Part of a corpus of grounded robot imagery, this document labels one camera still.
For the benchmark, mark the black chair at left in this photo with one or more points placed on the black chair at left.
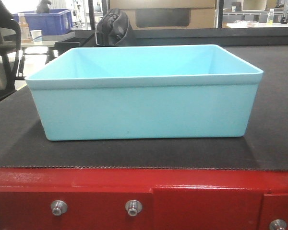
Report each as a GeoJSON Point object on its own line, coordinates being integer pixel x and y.
{"type": "Point", "coordinates": [9, 54]}

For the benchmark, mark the yellow green bottle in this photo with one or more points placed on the yellow green bottle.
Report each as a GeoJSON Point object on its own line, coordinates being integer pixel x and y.
{"type": "Point", "coordinates": [270, 17]}

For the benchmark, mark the cardboard box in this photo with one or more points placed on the cardboard box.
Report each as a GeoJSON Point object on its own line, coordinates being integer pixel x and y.
{"type": "Point", "coordinates": [168, 14]}

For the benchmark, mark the black backpack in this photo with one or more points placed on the black backpack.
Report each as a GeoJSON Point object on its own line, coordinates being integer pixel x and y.
{"type": "Point", "coordinates": [115, 29]}

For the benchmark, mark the black conveyor belt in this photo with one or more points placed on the black conveyor belt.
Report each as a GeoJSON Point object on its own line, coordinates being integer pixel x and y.
{"type": "Point", "coordinates": [263, 147]}

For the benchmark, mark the silver bolt left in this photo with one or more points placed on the silver bolt left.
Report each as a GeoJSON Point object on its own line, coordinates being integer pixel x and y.
{"type": "Point", "coordinates": [58, 207]}

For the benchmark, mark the blue crate in background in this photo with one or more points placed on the blue crate in background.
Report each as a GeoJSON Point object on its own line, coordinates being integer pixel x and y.
{"type": "Point", "coordinates": [56, 22]}

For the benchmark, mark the light blue plastic bin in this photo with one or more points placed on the light blue plastic bin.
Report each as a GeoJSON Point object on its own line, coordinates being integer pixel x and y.
{"type": "Point", "coordinates": [184, 91]}

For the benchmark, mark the drink bottle orange label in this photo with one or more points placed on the drink bottle orange label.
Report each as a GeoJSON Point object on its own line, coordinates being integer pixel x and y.
{"type": "Point", "coordinates": [25, 32]}

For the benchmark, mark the white paper cup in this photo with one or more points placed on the white paper cup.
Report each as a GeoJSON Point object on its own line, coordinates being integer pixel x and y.
{"type": "Point", "coordinates": [36, 36]}

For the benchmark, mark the silver bolt right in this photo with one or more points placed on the silver bolt right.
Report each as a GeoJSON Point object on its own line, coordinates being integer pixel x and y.
{"type": "Point", "coordinates": [278, 224]}

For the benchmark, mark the silver bolt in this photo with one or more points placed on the silver bolt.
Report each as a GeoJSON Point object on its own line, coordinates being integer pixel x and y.
{"type": "Point", "coordinates": [58, 207]}
{"type": "Point", "coordinates": [133, 207]}
{"type": "Point", "coordinates": [278, 224]}

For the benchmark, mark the silver bolt centre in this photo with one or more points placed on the silver bolt centre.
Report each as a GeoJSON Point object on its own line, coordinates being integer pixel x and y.
{"type": "Point", "coordinates": [133, 207]}

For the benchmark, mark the red conveyor frame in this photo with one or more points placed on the red conveyor frame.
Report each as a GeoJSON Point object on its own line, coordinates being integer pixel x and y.
{"type": "Point", "coordinates": [171, 199]}

